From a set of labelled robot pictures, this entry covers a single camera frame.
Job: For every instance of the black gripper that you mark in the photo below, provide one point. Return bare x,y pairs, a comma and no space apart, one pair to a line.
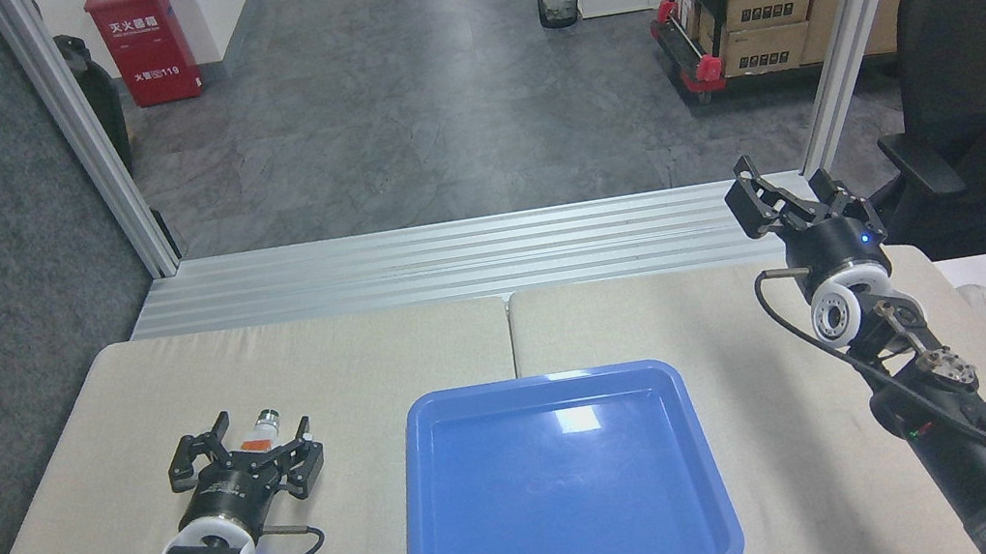
835,245
222,493

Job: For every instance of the blue plastic tray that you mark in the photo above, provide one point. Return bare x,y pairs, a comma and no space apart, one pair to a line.
566,501

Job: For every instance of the flat cardboard box with label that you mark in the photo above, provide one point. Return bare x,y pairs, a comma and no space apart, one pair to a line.
762,49

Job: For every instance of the plain brown cardboard box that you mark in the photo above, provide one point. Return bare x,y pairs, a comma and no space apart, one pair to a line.
888,13

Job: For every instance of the person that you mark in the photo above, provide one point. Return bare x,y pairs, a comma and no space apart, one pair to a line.
100,101

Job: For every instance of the red fire extinguisher box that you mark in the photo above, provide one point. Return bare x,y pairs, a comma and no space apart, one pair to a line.
143,41

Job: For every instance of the silver aluminium frame post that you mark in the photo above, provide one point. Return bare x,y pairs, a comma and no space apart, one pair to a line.
855,18
85,133

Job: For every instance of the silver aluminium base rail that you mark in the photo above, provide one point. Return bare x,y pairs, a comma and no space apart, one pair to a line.
470,256

